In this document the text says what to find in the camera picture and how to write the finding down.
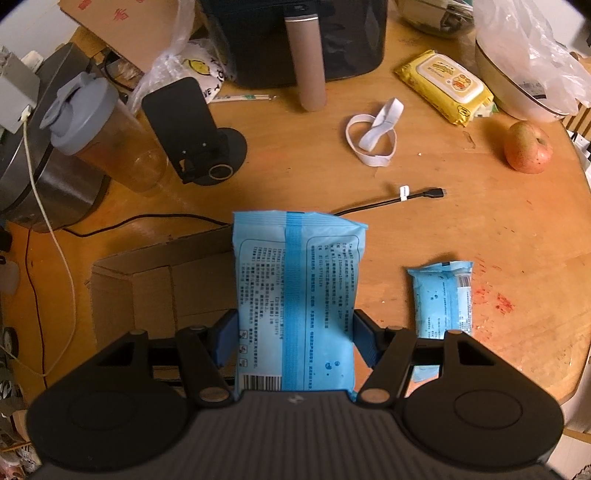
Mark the shaker bottle grey lid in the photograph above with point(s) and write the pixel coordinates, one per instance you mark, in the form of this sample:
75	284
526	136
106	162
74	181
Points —
89	121

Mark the yellow wet wipes pack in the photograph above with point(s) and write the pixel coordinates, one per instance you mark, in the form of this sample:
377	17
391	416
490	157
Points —
456	93

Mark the white bowl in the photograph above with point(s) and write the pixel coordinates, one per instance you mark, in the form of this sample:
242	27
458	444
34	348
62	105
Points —
522	101

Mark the brown cardboard box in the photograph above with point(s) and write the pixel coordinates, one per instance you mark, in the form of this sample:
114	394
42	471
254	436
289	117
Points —
164	287

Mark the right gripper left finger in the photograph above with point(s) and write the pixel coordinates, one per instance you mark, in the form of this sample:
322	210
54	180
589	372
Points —
203	351

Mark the white plastic bag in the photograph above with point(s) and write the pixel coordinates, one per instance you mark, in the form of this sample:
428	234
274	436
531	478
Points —
202	60

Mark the clear plastic bag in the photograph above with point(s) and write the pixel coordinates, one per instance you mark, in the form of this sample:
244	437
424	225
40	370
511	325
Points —
518	39

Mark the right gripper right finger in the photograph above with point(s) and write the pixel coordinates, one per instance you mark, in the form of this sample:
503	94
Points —
388	352

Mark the silver rice cooker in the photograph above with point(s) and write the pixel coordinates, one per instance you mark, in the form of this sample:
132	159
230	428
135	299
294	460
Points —
69	188

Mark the red apple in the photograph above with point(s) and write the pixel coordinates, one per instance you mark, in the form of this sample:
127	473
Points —
527	148

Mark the blue wipes packet with barcode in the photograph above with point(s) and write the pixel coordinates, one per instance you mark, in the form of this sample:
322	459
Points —
443	298

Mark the white elastic band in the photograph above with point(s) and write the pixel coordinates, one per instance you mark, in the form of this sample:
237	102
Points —
381	125

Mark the black air fryer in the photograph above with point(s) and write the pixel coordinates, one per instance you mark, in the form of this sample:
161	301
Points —
305	44

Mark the black phone stand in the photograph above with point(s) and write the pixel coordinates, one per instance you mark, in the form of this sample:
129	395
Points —
198	150

